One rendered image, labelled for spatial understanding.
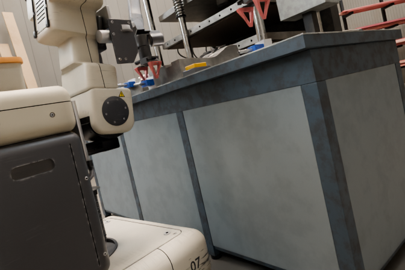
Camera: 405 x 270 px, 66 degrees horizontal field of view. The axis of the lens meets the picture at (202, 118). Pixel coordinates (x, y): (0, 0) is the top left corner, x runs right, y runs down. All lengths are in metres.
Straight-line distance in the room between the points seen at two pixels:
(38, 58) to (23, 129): 4.03
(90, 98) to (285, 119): 0.63
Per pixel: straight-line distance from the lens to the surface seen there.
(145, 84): 1.39
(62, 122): 0.86
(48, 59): 4.87
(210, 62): 1.44
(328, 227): 1.02
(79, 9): 1.20
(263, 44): 1.13
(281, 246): 1.17
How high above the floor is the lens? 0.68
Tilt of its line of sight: 2 degrees down
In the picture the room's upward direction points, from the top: 13 degrees counter-clockwise
